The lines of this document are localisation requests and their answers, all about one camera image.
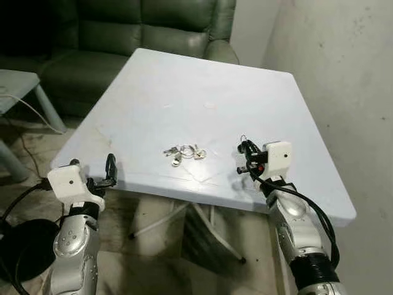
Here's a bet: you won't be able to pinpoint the white table leg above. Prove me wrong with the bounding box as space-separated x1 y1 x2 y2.
128 202 192 240
193 205 247 265

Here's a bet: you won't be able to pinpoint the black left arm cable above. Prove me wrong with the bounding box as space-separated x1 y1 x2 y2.
0 178 52 295

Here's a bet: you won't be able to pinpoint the thin white cable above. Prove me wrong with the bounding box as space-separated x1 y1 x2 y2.
0 92 63 131

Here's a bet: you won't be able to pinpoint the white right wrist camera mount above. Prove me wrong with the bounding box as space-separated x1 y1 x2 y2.
262 141 293 180

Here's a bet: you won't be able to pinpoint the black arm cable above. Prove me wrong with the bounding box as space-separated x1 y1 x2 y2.
247 163 341 269
0 178 52 295

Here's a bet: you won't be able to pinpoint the silver key bunch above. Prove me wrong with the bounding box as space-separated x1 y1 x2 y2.
162 144 207 168

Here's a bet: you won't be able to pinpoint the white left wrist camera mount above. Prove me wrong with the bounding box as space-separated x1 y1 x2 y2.
47 163 106 205

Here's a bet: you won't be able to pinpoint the small grey side table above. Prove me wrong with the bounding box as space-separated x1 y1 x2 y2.
0 69 68 183

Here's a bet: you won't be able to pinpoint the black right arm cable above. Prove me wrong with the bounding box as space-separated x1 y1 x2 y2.
247 163 341 269

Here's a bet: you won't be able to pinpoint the dark green leather sofa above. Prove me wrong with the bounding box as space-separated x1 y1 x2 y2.
0 0 241 119

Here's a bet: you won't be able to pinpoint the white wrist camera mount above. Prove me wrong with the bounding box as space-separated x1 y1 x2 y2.
262 141 293 180
47 163 106 205

